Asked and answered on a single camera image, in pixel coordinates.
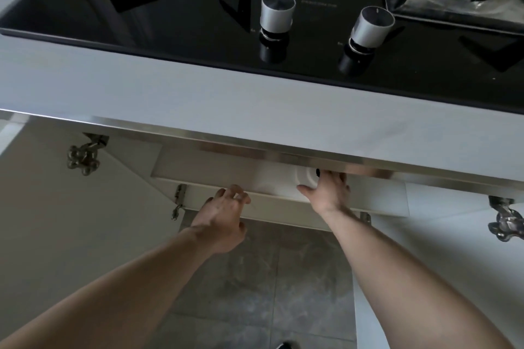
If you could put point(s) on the white kitchen countertop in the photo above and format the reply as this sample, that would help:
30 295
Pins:
163 87

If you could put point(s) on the black glass gas stove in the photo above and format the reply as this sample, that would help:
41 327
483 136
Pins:
184 34

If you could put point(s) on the person's right forearm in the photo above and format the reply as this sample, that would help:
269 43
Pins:
409 287

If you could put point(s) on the white round kettle base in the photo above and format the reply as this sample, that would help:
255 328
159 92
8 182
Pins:
305 177

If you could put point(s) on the person's right shoe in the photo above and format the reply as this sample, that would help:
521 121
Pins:
288 346

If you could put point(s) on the person's right hand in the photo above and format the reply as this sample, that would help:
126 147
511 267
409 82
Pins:
329 193

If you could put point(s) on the metal cabinet hinge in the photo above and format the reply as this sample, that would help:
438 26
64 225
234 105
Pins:
86 154
505 222
365 217
179 197

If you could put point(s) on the silver stove knob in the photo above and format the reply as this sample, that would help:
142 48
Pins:
370 27
278 13

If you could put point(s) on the person's left hand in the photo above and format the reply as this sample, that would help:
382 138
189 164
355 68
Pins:
221 222

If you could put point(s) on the person's left forearm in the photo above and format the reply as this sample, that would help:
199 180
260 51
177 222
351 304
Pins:
102 303

